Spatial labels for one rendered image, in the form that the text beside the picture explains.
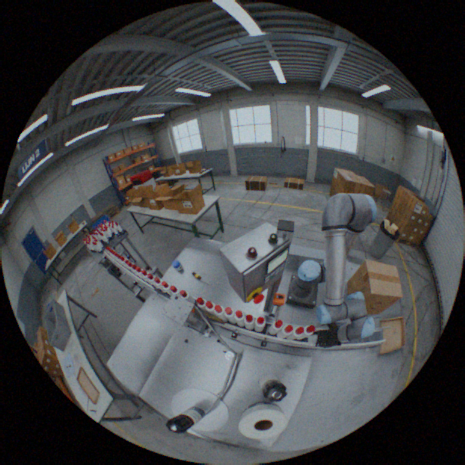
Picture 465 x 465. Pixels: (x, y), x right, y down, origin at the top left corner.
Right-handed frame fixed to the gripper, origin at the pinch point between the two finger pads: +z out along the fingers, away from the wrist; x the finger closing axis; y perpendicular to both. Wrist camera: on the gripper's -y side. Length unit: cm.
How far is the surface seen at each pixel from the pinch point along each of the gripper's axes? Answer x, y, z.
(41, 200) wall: -767, 102, 242
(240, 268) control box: -56, 0, -30
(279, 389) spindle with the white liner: -23.5, 26.4, -14.5
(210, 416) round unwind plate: -25, 60, 19
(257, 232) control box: -55, -12, -31
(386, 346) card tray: 66, 9, -26
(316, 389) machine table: 19.8, 31.6, 0.8
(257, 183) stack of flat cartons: -64, -379, 116
